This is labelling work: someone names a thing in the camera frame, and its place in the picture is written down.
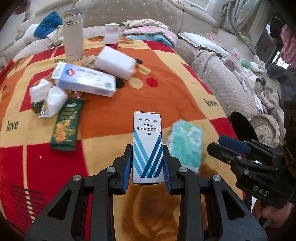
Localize blue garment on sofa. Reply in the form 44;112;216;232
34;11;62;39

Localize white foam block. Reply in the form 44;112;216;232
95;46;137;80

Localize beige tufted sofa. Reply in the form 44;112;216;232
0;0;286;149

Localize white frilled pillow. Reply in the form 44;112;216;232
178;32;229;56

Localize folded pink blue blankets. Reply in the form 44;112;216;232
122;19;178;48

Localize white thermos bottle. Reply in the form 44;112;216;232
62;8;84;62

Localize white blue Novartis box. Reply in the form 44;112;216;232
132;111;164;185

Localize teal tissue pack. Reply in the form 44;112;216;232
166;119;203;173

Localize right hand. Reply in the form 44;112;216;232
252;199;294;228

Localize white bottle pink label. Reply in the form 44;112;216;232
103;23;119;49

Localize black trash bin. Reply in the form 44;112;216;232
229;111;258;141

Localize white tissue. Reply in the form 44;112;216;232
29;78;54;103
39;86;68;118

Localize orange red yellow blanket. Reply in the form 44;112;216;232
1;38;235;237

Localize long white medicine box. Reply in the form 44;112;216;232
51;62;116;97

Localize green snack packet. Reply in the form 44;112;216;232
50;98;84;151

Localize crumpled beige paper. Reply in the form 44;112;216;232
81;55;98;70

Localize orange clear snack wrapper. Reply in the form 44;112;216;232
65;89;84;99

